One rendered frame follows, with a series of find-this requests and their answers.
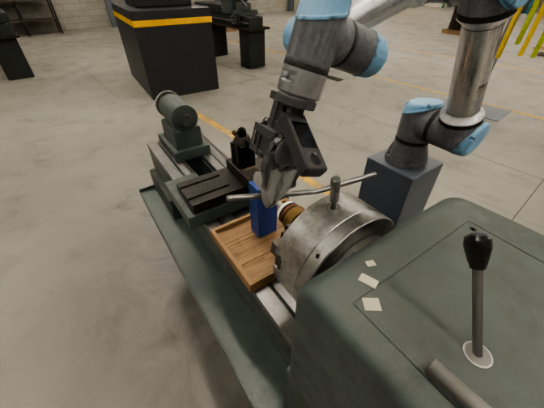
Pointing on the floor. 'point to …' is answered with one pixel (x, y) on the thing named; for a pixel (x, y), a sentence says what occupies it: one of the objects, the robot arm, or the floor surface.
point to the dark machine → (168, 44)
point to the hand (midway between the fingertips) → (271, 203)
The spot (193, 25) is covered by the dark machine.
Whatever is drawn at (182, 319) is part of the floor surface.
